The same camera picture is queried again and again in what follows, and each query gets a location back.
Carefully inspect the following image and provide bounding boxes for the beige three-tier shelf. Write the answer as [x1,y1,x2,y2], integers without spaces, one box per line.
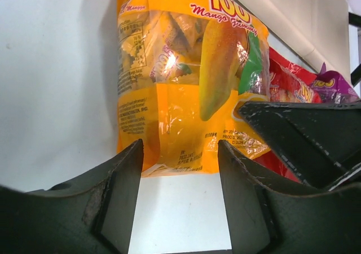
[238,0,351,81]

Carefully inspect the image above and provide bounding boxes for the orange mango gummy bag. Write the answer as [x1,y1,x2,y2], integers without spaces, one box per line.
[117,0,270,177]

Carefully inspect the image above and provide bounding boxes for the red fruit gummy bag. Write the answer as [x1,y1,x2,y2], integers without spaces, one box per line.
[255,48,322,182]

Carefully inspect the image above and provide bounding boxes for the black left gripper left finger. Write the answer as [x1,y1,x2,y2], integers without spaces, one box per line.
[1,140,144,253]

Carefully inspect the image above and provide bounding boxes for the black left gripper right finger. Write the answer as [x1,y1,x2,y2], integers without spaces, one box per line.
[218,140,360,253]

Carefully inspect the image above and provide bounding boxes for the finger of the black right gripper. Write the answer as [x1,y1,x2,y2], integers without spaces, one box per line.
[238,101,360,191]

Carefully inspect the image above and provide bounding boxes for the purple grape gummy bag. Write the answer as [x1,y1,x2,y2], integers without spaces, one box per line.
[310,63,360,104]

